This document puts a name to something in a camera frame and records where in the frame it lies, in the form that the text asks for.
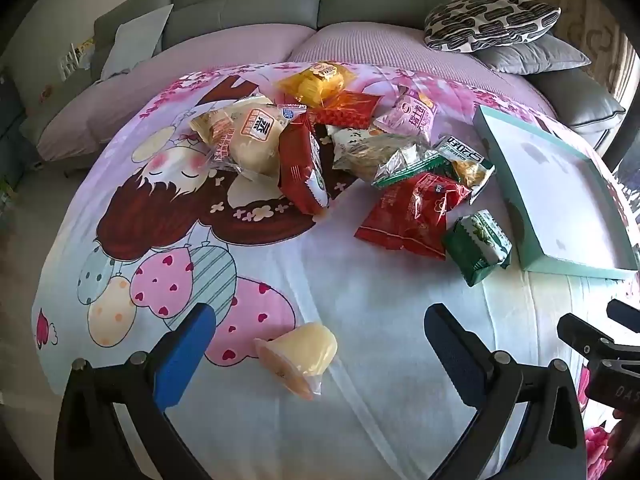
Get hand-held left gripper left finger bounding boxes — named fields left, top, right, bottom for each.
left=55, top=302, right=217, bottom=480

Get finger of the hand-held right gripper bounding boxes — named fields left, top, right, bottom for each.
left=607, top=300, right=640, bottom=323
left=557, top=312, right=621, bottom=361

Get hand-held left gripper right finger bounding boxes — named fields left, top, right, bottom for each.
left=424, top=303, right=586, bottom=480

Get green snack packet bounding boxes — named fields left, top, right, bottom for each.
left=442, top=209, right=513, bottom=288

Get jelly cup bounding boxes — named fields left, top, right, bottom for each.
left=252, top=322, right=338, bottom=401

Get teal cardboard box tray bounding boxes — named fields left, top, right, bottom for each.
left=472, top=105, right=640, bottom=281

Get clear red snack packet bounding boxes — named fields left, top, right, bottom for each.
left=354, top=172, right=471, bottom=261

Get silver green chips packet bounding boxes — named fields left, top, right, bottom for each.
left=434, top=135, right=496, bottom=204

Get red white biscuit packet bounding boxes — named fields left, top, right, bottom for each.
left=277, top=120, right=331, bottom=217

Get white panda snack packet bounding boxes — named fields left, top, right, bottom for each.
left=327, top=126, right=396, bottom=183

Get pink swiss roll packet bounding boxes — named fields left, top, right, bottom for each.
left=374, top=85, right=440, bottom=143

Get red gold cake packet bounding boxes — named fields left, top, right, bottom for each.
left=309, top=89, right=383, bottom=131

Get yellow bread packet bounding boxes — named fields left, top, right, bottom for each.
left=276, top=61, right=357, bottom=108

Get printed blanket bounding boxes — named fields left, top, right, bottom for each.
left=32, top=60, right=640, bottom=480

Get clear green-edged snack packet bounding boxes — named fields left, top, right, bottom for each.
left=371, top=141, right=451, bottom=190

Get grey leather cushion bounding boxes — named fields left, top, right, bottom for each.
left=531, top=67, right=627, bottom=134

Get steamed cake packet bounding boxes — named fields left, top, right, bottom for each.
left=189, top=95, right=293, bottom=181

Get small blue white packet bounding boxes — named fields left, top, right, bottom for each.
left=277, top=102, right=309, bottom=123

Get grey fabric pillow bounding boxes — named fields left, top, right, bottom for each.
left=472, top=32, right=592, bottom=76

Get patterned beige curtain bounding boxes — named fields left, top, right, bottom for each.
left=527, top=0, right=640, bottom=106

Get white printed papers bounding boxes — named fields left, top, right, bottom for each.
left=57, top=39, right=97, bottom=79

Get black white patterned pillow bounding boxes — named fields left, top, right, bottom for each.
left=424, top=0, right=562, bottom=53

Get light grey pillow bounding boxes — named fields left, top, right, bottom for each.
left=99, top=4, right=174, bottom=82

